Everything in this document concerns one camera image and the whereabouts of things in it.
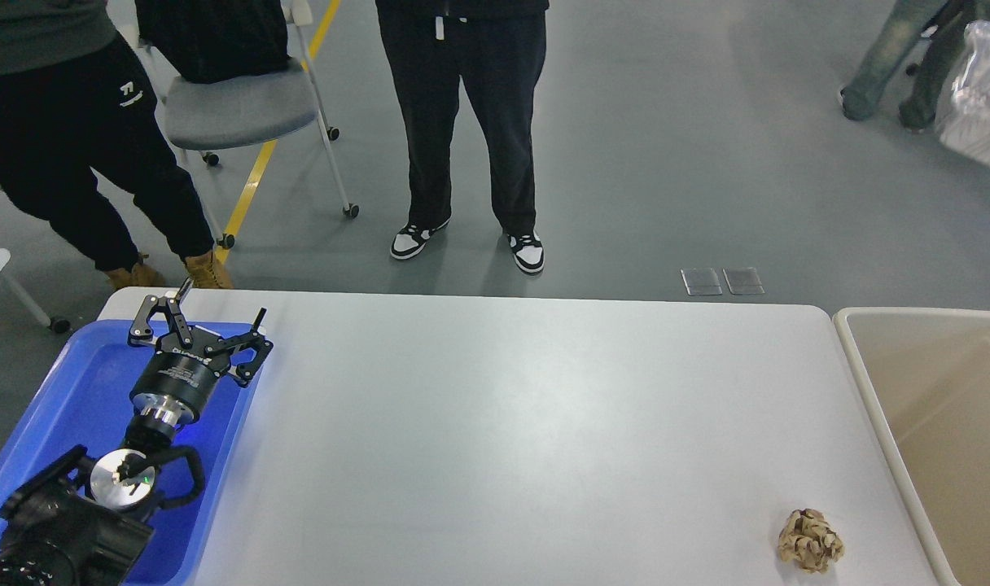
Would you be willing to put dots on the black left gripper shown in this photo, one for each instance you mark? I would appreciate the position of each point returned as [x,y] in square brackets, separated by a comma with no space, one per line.
[177,377]

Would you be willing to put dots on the aluminium foil tray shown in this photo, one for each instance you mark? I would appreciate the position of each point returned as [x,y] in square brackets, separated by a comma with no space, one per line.
[962,120]

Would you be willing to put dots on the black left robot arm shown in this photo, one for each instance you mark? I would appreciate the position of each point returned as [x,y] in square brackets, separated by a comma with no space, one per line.
[114,472]

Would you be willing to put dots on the blue plastic tray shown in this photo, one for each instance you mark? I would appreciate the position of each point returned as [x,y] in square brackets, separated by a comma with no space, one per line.
[84,400]

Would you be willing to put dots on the grey office chair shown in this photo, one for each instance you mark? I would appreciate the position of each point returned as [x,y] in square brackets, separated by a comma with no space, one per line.
[245,111]

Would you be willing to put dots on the person with tan boots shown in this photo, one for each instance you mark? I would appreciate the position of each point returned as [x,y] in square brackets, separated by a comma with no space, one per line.
[77,104]

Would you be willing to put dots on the black jacket on chair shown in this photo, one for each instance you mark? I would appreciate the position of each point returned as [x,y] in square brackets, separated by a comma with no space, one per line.
[211,41]

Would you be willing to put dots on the left floor plate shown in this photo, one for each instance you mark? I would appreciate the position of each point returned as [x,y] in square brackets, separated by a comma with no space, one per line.
[702,281]

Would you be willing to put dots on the floor plate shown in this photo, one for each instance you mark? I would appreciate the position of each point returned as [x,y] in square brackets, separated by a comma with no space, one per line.
[702,281]
[743,281]

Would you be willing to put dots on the right floor plate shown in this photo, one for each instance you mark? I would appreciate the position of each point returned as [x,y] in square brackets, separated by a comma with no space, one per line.
[743,281]

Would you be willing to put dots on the crumpled brown paper ball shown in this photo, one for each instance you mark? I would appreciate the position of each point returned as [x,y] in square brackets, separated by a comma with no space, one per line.
[808,540]

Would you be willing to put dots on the beige plastic bin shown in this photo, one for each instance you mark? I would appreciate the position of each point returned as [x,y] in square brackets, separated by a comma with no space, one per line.
[924,376]

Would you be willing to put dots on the person in jeans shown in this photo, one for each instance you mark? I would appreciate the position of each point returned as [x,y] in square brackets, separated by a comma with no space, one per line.
[859,98]

